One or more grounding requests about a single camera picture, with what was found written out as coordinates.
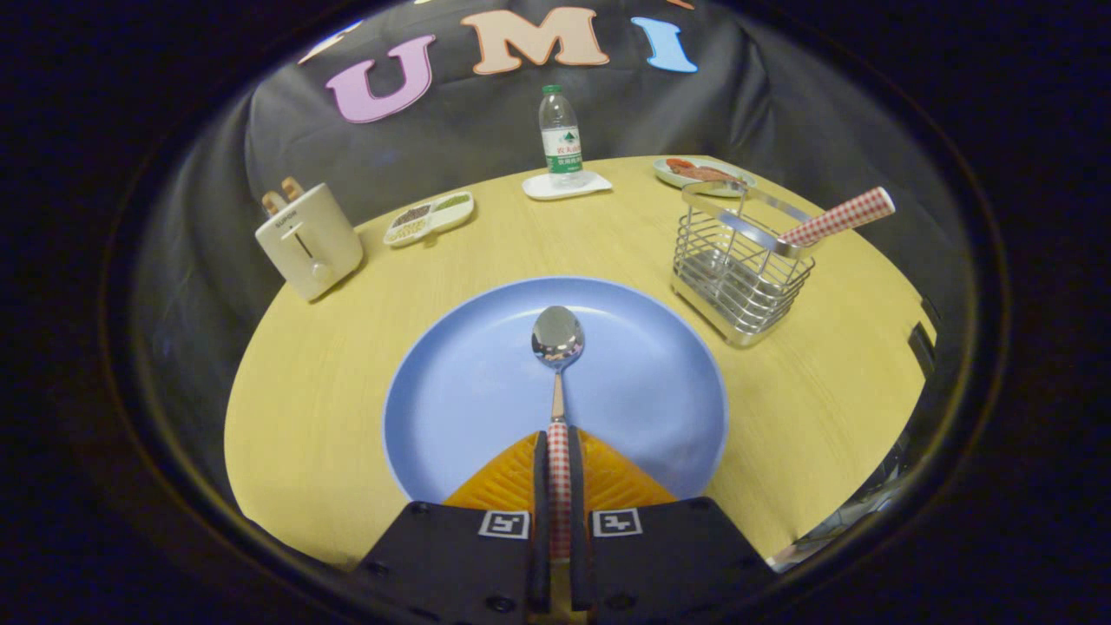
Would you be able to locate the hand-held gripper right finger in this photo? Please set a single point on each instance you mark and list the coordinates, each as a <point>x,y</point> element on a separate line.
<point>668,560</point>

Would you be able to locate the brown toast slice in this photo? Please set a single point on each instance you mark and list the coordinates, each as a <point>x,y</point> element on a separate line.
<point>292,187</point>
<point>274,203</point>

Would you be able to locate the green plate with food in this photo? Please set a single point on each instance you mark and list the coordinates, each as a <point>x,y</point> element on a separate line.
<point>694,171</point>

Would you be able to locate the black table clamp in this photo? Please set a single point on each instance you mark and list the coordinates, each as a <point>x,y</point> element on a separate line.
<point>922,347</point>

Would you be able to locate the white divided snack dish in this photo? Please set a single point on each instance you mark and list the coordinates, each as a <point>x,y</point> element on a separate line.
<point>430,217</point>

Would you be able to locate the blue plate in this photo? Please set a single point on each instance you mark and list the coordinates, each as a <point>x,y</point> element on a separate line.
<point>469,391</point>

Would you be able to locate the white square coaster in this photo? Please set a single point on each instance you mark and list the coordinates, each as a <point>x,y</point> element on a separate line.
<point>542,187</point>

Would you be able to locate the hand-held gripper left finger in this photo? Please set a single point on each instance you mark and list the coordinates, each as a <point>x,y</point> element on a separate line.
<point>451,564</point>

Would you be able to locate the clear water bottle green cap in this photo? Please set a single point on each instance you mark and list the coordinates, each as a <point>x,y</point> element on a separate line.
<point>562,139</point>

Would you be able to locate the cream toaster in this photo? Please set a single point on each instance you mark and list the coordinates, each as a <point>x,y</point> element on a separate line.
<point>308,252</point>

